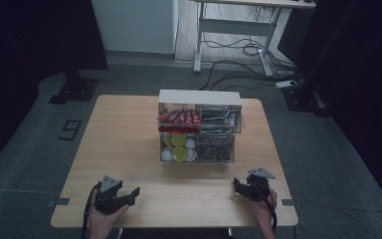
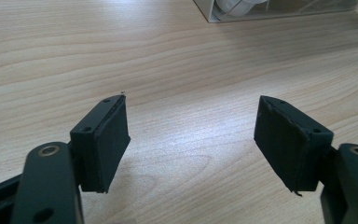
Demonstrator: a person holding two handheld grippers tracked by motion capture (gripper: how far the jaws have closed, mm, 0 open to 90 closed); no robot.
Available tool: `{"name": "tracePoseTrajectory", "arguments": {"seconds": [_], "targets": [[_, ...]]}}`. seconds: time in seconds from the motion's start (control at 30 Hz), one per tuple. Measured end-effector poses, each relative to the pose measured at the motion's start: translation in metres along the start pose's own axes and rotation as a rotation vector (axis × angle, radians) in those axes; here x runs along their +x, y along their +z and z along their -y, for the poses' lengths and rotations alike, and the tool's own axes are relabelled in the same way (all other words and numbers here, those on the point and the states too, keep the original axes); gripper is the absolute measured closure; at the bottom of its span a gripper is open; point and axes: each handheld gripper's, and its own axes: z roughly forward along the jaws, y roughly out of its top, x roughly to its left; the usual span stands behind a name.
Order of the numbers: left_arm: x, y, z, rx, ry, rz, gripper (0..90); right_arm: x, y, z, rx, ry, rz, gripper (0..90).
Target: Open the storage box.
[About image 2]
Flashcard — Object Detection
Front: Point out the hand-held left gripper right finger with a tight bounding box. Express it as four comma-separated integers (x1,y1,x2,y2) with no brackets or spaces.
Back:
253,94,335,197

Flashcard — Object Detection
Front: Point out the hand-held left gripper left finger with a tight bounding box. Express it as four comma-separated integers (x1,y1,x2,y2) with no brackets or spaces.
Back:
69,94,131,194

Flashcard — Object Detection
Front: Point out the clear plastic box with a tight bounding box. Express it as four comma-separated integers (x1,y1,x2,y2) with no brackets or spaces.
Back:
193,0,358,23

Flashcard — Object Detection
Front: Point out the white round object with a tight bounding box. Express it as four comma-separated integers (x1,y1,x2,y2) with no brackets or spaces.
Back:
214,0,269,18

